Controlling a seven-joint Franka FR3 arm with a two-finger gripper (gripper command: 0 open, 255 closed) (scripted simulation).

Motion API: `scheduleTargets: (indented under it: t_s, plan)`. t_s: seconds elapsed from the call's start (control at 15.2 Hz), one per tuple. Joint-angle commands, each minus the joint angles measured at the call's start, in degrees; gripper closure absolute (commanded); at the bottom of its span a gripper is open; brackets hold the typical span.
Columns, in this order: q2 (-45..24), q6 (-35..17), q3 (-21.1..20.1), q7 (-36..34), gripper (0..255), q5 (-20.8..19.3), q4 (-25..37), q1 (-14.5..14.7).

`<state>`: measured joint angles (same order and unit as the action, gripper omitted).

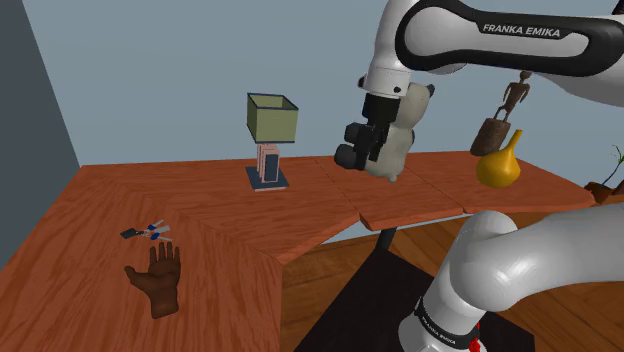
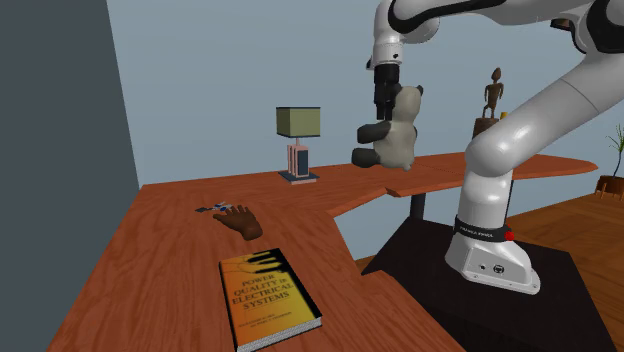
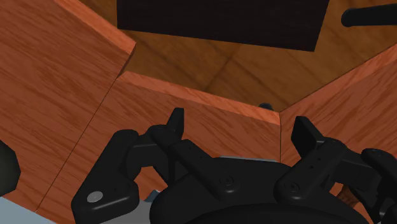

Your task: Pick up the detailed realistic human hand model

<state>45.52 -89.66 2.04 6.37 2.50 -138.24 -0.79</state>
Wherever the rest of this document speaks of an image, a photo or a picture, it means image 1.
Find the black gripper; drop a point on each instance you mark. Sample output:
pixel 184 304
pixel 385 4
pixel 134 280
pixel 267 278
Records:
pixel 381 109

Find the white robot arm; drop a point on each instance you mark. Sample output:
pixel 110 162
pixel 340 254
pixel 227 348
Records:
pixel 516 263

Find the white and black panda toy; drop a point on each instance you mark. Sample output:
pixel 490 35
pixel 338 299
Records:
pixel 407 141

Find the green shade table lamp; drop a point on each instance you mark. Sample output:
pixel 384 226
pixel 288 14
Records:
pixel 271 119

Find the brown human figure statue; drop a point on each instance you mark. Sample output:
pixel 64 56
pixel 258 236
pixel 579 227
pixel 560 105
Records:
pixel 490 136

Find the yellow gourd vase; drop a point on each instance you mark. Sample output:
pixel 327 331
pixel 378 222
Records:
pixel 497 168

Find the dark robot stand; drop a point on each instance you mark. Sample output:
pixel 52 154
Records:
pixel 370 307

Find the brown wooden desk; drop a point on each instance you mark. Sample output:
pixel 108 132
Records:
pixel 195 209

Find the brown potted plant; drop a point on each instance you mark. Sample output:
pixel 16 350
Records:
pixel 598 191

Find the brown hand figure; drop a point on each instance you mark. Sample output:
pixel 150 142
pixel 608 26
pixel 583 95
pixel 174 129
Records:
pixel 161 282

